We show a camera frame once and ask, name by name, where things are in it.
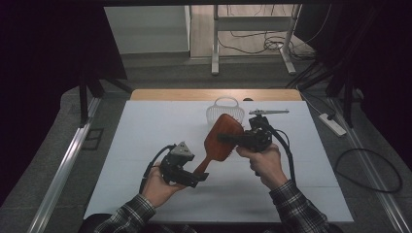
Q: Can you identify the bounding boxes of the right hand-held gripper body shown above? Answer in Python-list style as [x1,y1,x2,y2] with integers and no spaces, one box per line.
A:
[241,108,291,153]

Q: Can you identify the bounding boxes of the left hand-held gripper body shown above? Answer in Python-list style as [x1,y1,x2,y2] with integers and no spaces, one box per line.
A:
[159,141,195,186]

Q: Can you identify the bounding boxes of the brown wooden paddle hairbrush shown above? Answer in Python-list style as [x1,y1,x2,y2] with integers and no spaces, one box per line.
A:
[192,113,245,176]

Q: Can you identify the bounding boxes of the person's right hand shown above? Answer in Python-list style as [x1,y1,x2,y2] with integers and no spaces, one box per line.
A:
[235,143,290,191]

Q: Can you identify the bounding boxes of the person's left hand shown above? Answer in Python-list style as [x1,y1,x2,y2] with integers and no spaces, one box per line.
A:
[141,161,188,209]

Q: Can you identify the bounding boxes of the white slotted plastic basket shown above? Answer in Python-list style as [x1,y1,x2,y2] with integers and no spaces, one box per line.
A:
[205,96,246,126]

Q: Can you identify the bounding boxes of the white foam board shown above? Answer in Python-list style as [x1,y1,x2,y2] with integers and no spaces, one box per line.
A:
[83,99,355,224]

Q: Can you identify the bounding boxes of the wooden table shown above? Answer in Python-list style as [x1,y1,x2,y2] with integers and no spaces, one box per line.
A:
[129,88,303,102]

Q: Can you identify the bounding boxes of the white power strip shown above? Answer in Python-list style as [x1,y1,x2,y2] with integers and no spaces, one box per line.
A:
[318,112,348,138]

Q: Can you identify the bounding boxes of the black tripod stand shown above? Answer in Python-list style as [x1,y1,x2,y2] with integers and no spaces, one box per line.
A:
[78,64,134,128]
[284,57,358,129]

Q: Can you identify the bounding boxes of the white cabinet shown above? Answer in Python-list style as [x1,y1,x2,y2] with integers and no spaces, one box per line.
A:
[103,5,191,55]

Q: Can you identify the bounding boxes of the black curtain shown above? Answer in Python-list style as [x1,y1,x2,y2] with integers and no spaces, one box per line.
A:
[0,0,128,208]
[292,3,412,163]

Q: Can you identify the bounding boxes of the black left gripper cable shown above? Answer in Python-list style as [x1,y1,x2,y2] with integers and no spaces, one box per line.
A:
[138,144,176,195]

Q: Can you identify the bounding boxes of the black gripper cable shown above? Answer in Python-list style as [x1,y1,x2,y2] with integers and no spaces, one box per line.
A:
[138,144,176,195]
[267,126,297,186]

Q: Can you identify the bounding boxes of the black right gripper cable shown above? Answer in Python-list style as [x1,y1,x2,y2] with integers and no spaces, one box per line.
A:
[267,126,297,186]

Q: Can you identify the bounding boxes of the white power strip cable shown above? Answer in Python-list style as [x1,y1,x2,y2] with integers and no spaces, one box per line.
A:
[298,90,326,117]

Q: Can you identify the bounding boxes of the tangled black floor cables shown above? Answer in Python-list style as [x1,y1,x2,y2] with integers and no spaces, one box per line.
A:
[216,4,333,61]

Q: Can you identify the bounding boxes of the aluminium floor rail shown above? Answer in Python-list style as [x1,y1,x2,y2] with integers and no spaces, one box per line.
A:
[326,96,412,233]
[26,96,102,233]

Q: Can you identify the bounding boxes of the white metal desk frame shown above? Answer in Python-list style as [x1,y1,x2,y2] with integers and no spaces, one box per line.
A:
[211,4,302,77]

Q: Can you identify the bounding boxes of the black looped floor cable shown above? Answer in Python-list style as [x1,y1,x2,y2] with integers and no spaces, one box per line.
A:
[333,148,404,194]

